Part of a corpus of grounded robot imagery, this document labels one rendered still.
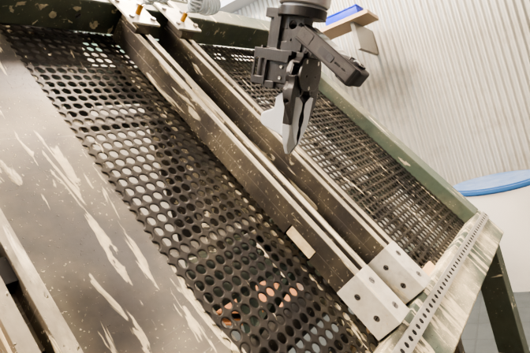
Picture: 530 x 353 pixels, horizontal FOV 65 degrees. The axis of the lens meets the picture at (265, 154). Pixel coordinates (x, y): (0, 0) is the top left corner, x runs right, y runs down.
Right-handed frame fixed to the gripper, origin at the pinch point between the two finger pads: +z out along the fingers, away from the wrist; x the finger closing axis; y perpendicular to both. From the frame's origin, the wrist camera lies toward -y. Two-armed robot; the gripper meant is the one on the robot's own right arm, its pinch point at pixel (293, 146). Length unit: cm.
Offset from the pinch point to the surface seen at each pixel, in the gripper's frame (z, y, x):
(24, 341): 22.2, 13.4, 32.8
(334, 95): -2, 39, -119
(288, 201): 18.0, 10.9, -25.6
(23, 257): 17.0, 22.0, 28.0
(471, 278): 38, -29, -68
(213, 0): -28, 62, -55
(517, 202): 53, -48, -260
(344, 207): 21.0, 2.8, -42.3
